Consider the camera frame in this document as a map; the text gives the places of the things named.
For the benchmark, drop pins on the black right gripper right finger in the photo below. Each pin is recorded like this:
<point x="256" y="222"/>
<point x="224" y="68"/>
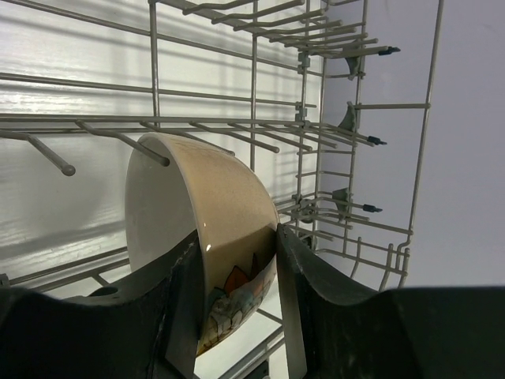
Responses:
<point x="335" y="327"/>

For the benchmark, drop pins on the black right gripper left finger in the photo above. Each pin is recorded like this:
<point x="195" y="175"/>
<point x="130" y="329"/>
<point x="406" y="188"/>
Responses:
<point x="146" y="325"/>

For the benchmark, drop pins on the beige painted ceramic bowl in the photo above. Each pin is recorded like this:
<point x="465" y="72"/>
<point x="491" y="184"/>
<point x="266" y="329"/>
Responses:
<point x="205" y="190"/>

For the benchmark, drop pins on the grey wire dish rack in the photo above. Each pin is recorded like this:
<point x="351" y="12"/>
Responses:
<point x="81" y="84"/>

